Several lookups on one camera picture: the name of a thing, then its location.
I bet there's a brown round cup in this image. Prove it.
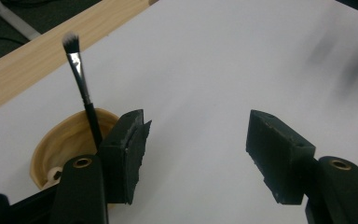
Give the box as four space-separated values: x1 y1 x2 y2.
30 107 120 191

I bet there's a black makeup brush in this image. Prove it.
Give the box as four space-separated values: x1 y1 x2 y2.
62 31 104 152

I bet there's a white metal desk frame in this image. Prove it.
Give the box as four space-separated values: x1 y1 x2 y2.
0 0 42 41

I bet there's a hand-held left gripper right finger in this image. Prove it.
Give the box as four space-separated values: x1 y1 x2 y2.
245 109 317 205

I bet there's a wooden table edge strip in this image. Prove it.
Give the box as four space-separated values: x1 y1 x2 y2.
0 0 159 119

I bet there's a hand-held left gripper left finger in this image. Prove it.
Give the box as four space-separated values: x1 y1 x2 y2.
97 108 153 206

